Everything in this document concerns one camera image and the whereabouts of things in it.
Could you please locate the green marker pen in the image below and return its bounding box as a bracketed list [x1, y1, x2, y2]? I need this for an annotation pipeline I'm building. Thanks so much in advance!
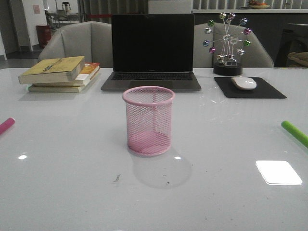
[281, 120, 308, 148]

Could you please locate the pink marker pen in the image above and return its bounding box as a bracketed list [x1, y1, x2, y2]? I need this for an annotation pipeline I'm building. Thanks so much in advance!
[0, 117, 15, 135]

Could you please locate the pink mesh pen holder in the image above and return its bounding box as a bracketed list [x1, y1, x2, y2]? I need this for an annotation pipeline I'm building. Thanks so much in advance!
[122, 86, 175, 156]

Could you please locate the grey laptop computer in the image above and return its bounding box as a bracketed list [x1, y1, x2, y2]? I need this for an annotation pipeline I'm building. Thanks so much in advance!
[101, 13, 201, 92]

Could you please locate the orange middle book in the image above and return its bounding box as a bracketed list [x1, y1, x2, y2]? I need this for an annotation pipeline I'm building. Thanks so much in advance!
[33, 63, 100, 87]

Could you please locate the cream bottom book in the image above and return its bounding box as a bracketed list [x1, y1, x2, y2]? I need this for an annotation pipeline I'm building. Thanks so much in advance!
[28, 71, 99, 92]

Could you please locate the grey left armchair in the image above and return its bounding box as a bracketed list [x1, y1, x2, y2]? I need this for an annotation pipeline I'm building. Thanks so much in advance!
[38, 21, 113, 68]

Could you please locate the white computer mouse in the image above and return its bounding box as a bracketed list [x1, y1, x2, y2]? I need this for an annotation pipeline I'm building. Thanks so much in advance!
[231, 76, 257, 90]

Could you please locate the yellow top book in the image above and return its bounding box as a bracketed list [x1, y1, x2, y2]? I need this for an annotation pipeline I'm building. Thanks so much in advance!
[18, 56, 85, 84]

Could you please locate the ferris wheel desk ornament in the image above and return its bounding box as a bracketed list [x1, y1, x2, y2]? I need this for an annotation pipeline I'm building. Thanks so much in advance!
[203, 12, 252, 76]

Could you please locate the black mouse pad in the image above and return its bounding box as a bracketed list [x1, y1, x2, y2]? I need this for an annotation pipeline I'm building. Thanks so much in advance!
[214, 77, 287, 99]

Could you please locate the red trash bin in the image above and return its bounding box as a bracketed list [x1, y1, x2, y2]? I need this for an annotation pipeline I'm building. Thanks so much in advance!
[36, 25, 51, 48]

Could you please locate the fruit bowl on counter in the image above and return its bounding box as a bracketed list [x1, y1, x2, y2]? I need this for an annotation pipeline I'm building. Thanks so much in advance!
[247, 0, 270, 9]

